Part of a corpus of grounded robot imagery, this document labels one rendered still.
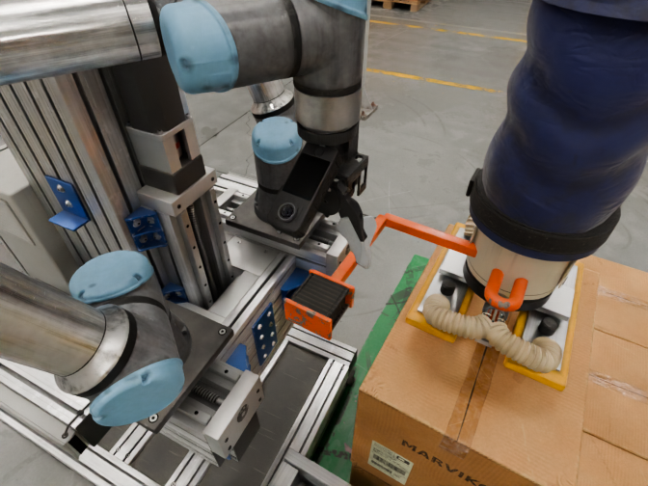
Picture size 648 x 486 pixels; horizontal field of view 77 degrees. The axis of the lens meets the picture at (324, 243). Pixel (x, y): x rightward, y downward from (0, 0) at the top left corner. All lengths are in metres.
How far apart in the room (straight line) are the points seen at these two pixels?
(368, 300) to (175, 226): 1.51
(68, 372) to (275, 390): 1.20
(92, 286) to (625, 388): 1.47
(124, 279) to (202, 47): 0.39
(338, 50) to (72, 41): 0.26
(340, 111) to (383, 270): 1.97
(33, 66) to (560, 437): 0.96
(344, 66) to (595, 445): 1.26
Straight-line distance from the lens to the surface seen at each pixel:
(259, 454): 1.61
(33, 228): 1.08
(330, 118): 0.45
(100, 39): 0.50
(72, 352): 0.55
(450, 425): 0.87
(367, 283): 2.29
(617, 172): 0.67
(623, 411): 1.56
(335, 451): 1.82
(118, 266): 0.69
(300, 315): 0.66
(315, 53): 0.42
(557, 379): 0.83
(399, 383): 0.88
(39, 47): 0.50
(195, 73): 0.39
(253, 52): 0.39
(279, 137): 0.96
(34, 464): 2.13
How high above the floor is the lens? 1.71
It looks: 43 degrees down
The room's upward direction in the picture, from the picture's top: straight up
